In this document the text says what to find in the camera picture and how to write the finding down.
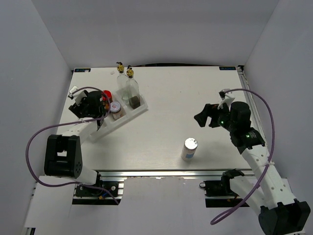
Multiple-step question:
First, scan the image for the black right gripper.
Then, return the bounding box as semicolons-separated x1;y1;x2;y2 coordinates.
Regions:
193;101;236;132

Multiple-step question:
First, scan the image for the red lid sauce jar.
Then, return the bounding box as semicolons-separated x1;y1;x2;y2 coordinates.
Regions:
102;90;112;110

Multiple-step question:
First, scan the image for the small jar white lid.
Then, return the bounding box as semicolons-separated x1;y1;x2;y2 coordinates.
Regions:
110;101;122;120

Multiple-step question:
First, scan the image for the clear glass oil bottle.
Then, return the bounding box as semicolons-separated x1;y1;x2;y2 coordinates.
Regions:
117;62;129;104

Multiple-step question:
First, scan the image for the white shaker silver top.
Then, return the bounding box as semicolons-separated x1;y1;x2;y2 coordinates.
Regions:
181;138;198;161

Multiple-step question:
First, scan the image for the glass bottle with dark sauce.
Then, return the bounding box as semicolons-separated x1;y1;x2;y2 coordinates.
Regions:
126;65;141;109

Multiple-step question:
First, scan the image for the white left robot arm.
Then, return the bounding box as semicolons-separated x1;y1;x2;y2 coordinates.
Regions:
44;90;110;195

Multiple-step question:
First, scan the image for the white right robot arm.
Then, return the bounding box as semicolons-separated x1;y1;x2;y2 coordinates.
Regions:
194;101;311;235

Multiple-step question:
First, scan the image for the white plastic organizer tray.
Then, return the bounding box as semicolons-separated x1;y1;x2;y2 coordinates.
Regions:
89;90;148;142

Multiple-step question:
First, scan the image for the left blue table sticker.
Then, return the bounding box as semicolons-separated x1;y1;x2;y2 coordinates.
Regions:
74;68;91;73

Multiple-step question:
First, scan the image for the blue table sticker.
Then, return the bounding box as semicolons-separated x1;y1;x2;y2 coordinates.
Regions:
74;68;91;73
219;66;237;71

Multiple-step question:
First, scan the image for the right blue table sticker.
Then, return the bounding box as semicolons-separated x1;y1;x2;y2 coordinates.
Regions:
219;66;237;71

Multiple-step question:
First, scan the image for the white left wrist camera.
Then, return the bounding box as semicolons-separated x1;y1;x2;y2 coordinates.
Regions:
68;86;86;106

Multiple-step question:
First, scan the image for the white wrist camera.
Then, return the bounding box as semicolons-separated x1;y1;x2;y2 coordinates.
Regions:
218;89;235;109
68;86;86;106

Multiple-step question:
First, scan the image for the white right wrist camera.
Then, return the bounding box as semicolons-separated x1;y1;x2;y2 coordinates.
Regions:
218;89;235;109

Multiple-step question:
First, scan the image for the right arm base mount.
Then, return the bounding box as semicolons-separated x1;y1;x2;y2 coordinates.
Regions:
199;169;245;208

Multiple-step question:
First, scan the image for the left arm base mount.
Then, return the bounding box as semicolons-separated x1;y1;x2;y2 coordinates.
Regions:
72;172;124;206

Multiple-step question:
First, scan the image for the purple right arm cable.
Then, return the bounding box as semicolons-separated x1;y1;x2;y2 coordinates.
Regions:
210;88;276;225

